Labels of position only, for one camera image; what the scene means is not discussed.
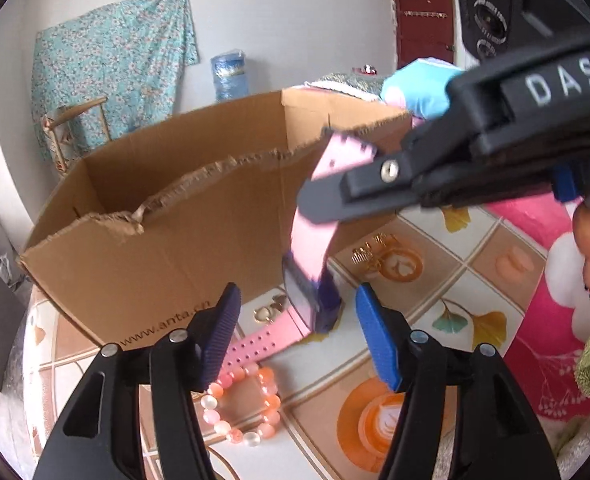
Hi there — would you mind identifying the teal floral wall cloth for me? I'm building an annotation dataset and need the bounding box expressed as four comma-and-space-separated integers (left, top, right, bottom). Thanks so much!
31, 0, 198, 161

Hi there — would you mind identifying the pink wrist watch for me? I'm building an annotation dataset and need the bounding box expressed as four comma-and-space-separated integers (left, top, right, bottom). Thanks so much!
225, 130, 378, 376

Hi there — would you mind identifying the blue water bottle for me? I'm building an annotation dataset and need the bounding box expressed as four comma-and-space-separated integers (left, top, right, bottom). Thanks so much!
211, 50, 250, 102

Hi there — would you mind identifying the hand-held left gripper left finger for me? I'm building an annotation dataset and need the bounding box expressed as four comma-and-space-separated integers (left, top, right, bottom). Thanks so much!
32, 282, 243, 480

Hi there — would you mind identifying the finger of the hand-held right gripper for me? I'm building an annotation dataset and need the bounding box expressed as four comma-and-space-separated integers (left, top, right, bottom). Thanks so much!
297, 152, 426, 224

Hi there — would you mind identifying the wooden chair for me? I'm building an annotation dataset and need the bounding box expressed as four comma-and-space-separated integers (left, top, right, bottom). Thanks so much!
42, 96, 112, 176

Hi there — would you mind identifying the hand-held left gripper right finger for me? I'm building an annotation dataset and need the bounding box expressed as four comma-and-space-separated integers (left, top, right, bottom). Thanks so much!
355, 282, 560, 480

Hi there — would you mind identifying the brown cardboard box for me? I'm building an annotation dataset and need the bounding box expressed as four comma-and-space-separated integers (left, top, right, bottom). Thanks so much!
17, 87, 416, 356

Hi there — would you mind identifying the small gold earring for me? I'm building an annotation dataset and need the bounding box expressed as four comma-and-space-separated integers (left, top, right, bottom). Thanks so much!
254, 294, 290, 323

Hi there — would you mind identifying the pink flowered blanket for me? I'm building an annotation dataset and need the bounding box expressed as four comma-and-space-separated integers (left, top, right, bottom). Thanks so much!
485, 195, 590, 421

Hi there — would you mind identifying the patterned tablecloth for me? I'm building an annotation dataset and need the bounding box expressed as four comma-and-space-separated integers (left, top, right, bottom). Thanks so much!
5, 200, 550, 480

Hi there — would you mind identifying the grey lace-trimmed quilt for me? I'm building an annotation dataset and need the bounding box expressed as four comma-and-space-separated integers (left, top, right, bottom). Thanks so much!
302, 71, 390, 106

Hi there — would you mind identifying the pink bead bracelet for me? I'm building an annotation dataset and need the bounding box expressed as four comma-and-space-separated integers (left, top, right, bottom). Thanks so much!
202, 362, 282, 448

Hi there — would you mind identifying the blue pillow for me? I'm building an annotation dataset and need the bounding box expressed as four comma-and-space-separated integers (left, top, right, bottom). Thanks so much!
381, 57, 463, 121

